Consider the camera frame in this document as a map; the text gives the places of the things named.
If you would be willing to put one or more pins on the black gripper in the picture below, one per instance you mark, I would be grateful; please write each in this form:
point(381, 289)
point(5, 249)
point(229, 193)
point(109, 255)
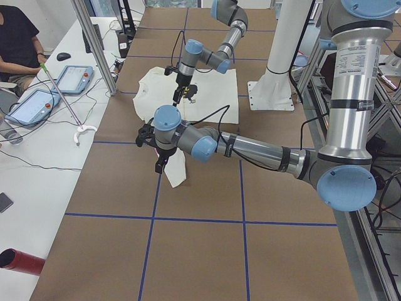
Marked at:
point(181, 80)
point(163, 153)

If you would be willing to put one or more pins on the seated person in black shirt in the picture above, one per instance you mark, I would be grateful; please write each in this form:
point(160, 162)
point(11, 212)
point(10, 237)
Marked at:
point(21, 50)

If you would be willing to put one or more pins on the far blue teach pendant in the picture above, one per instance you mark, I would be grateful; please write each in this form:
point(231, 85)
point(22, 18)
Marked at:
point(74, 79)

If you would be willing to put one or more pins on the near blue teach pendant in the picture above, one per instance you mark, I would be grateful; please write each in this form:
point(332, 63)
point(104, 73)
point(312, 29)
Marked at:
point(34, 108)

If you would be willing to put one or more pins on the white central column with base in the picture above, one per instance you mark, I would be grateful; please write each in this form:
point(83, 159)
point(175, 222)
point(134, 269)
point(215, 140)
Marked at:
point(273, 90)

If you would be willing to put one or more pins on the black smartphone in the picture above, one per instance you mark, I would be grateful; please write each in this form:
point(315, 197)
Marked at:
point(5, 202)

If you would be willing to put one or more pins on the red cylinder tube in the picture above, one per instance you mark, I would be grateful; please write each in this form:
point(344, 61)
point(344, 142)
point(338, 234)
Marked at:
point(19, 261)

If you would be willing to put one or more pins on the blue teach pendant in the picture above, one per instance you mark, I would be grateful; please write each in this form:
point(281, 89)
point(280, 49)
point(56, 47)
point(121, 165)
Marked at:
point(74, 79)
point(34, 108)

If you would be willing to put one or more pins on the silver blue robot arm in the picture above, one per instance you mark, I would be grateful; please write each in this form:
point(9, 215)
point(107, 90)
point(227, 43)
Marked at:
point(340, 170)
point(228, 13)

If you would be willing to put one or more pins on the black computer mouse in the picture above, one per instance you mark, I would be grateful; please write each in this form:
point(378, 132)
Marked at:
point(63, 56)

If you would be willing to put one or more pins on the aluminium frame post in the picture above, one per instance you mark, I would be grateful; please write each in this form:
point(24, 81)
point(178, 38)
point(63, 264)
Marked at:
point(89, 31)

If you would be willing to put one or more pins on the pink reacher grabber stick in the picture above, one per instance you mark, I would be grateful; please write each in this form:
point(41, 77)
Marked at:
point(81, 127)

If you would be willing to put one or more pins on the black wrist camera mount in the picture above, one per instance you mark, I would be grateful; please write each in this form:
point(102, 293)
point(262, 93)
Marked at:
point(170, 69)
point(146, 136)

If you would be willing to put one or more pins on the cream long sleeve printed shirt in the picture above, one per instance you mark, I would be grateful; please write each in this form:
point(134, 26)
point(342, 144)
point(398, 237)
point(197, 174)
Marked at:
point(210, 97)

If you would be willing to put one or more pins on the black power adapter with label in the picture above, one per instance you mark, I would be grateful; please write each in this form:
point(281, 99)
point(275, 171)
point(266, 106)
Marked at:
point(123, 44)

